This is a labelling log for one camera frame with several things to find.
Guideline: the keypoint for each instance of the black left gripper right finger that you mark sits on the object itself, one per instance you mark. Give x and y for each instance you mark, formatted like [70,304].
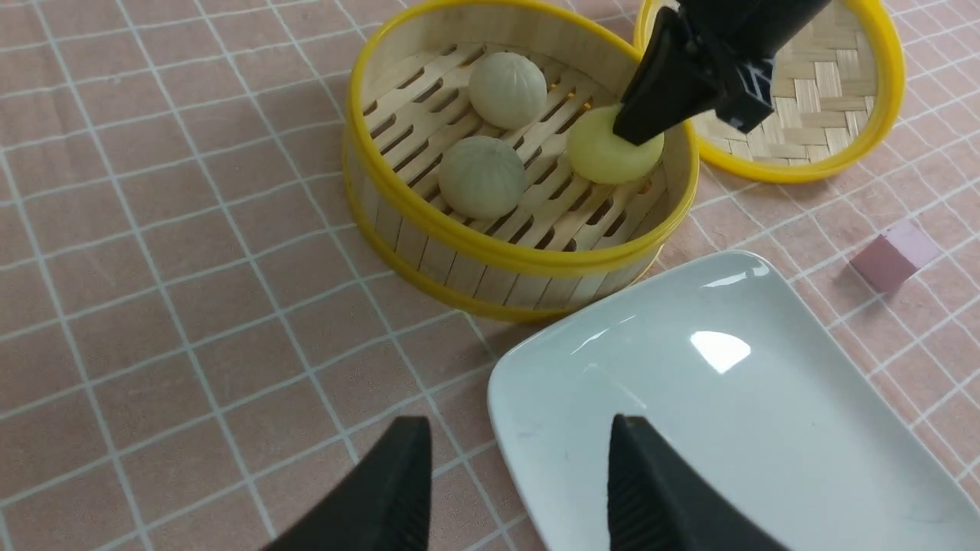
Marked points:
[657,501]

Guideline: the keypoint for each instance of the yellow rimmed woven steamer lid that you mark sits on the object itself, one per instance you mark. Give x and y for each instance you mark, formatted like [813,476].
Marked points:
[838,87]

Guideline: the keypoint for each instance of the yellow rimmed bamboo steamer basket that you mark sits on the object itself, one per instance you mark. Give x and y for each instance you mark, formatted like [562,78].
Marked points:
[567,241]

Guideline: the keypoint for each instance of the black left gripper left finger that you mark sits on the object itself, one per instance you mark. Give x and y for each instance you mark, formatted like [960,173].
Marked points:
[384,503]

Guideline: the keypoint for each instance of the yellow steamed bun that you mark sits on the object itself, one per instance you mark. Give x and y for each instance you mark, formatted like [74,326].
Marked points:
[596,153]

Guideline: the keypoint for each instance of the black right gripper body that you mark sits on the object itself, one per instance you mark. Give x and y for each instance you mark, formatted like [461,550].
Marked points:
[723,35]

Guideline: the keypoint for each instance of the white square plate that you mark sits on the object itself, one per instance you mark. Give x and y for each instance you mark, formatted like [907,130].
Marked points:
[725,360]

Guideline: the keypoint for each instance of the pink cube block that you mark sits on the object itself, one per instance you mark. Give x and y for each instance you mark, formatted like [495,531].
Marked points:
[894,257]

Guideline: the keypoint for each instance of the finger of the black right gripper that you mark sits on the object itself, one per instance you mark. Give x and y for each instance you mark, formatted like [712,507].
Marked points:
[676,79]
[746,96]

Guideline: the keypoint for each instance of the white steamed bun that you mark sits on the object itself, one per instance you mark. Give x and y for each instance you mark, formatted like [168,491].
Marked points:
[508,90]

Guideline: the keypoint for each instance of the pale green steamed bun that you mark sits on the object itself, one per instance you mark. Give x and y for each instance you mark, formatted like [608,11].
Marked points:
[482,177]

